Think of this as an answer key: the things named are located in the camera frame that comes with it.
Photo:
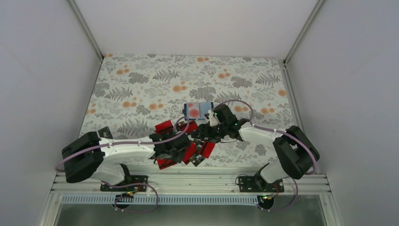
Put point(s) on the white slotted cable duct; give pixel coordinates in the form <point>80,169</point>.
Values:
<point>147,199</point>

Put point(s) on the floral table mat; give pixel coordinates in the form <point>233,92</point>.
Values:
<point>133,92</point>

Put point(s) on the aluminium frame rail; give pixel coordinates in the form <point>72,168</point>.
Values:
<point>197,182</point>

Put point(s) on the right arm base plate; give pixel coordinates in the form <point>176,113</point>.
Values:
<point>253,184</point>

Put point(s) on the red card right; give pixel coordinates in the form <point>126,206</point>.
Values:
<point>206,149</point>

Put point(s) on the white card with red circle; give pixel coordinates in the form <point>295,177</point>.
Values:
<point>193,111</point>

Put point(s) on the blue leather card holder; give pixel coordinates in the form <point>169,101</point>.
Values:
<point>204,107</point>

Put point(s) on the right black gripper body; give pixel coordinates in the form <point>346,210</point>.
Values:
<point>214,135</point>

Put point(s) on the red card top centre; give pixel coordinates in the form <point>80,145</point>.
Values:
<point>192,126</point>

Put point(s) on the red card bottom edge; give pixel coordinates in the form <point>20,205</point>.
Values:
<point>163,164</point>

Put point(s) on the red card pile centre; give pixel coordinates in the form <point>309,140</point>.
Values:
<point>189,152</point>

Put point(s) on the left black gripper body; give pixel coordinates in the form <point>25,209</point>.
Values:
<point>176,157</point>

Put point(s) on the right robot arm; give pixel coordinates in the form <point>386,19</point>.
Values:
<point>296,154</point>

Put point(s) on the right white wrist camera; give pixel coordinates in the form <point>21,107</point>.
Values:
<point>213,121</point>

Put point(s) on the black vip card far left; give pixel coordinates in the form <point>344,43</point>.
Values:
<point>105,133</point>

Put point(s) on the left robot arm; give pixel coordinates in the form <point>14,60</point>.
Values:
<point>106,159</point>

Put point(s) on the black membership card 833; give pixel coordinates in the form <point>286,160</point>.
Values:
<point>196,159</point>

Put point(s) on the red card top left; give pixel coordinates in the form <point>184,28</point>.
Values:
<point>164,127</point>

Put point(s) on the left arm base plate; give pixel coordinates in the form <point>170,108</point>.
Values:
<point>122,186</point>

